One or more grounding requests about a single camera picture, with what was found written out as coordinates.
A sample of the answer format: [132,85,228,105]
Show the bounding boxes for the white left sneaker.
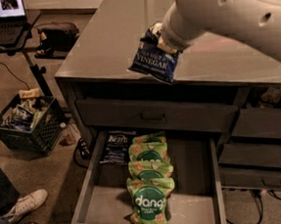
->
[2,189,49,224]

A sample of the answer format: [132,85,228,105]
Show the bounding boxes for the front green Dang chip bag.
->
[127,177,175,224]

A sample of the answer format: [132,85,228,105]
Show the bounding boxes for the black floor cable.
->
[223,187,281,224]

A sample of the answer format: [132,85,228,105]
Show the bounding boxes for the right upper grey drawer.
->
[232,108,281,139]

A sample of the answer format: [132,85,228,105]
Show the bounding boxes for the blue kettle chip bag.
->
[100,130,137,165]
[128,22,180,85]

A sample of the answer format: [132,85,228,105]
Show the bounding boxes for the black laptop stand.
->
[0,9,53,97]

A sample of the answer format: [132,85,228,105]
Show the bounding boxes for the dark bag on floor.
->
[35,22,79,60]

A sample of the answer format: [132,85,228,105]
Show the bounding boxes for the green dang chip bag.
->
[128,160,174,180]
[127,177,175,224]
[128,142,170,162]
[132,132,166,144]

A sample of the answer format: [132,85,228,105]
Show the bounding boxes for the open grey middle drawer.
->
[71,131,227,224]

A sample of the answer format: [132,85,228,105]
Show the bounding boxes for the right middle grey drawer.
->
[219,143,281,168]

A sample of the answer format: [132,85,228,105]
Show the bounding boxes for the grey counter cabinet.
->
[47,0,281,213]

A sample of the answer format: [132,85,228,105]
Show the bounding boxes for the right lower grey drawer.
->
[219,167,281,191]

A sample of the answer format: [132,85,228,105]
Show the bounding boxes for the rear green Dang chip bag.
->
[132,132,166,144]

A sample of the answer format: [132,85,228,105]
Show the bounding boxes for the grey top drawer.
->
[75,97,238,133]

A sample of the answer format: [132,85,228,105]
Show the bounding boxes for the black power adapter cable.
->
[71,136,94,171]

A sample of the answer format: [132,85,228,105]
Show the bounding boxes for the snack bags in crate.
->
[0,88,48,132]

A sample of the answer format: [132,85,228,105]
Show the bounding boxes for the black plastic crate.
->
[0,95,66,156]

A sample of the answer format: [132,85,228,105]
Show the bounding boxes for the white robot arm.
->
[158,0,281,63]

